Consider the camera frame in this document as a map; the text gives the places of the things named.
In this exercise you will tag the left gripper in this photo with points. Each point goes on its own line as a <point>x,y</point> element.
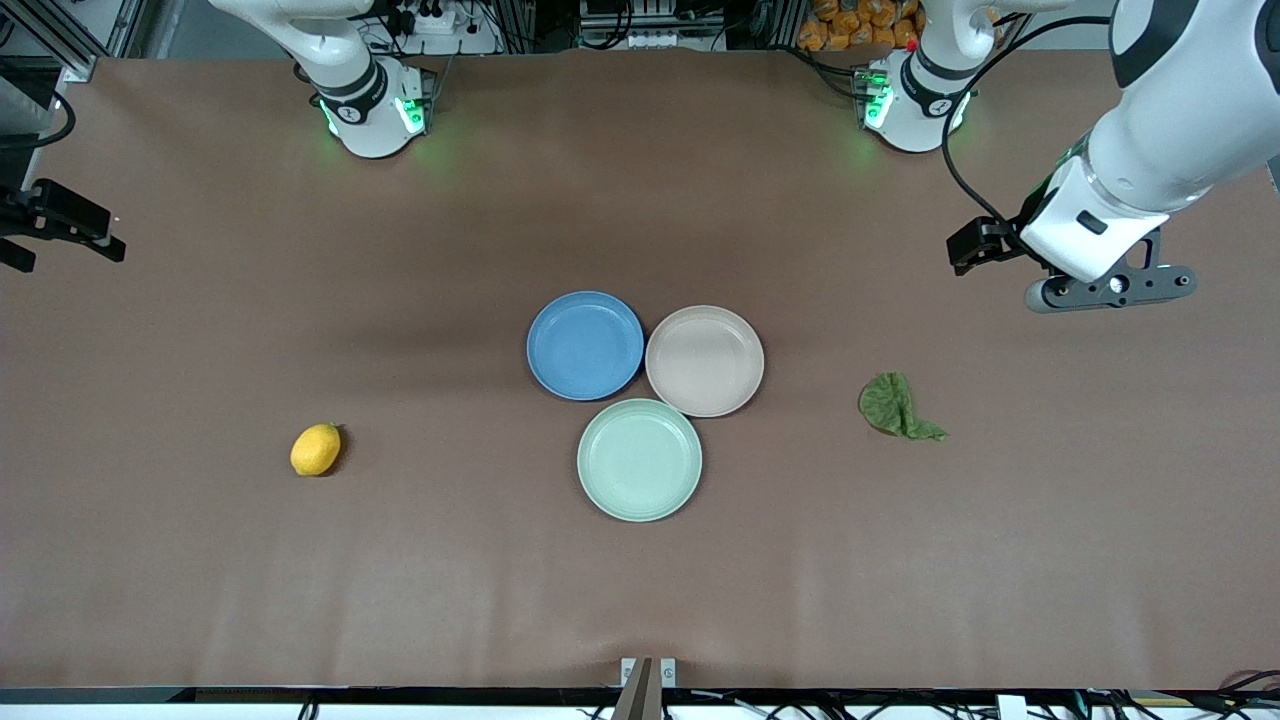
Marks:
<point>1003,241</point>

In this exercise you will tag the green lettuce leaf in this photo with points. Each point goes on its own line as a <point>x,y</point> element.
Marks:
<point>890,405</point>

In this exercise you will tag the yellow lemon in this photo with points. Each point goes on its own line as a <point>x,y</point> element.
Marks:
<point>315,450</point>

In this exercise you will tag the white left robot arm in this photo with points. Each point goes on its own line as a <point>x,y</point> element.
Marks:
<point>1190,110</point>

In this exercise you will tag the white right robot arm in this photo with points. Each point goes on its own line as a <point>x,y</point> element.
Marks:
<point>365,95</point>

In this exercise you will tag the pile of orange items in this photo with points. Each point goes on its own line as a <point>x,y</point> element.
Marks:
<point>860,22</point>

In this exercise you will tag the beige plate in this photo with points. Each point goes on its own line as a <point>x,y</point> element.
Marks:
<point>705,360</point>

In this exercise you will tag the table cover sheet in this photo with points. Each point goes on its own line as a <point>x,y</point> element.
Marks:
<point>200,550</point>

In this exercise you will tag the mint green plate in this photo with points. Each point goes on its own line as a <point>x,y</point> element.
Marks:
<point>640,460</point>

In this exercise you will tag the blue plate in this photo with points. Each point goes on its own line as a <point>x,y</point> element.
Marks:
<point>585,345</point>

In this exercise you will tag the white power strip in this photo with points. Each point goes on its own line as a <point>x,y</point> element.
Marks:
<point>440,25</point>

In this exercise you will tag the aluminium frame profile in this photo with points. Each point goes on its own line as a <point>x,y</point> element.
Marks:
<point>80,40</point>

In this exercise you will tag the metal mount bracket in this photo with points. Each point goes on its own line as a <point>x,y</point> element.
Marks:
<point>648,690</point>

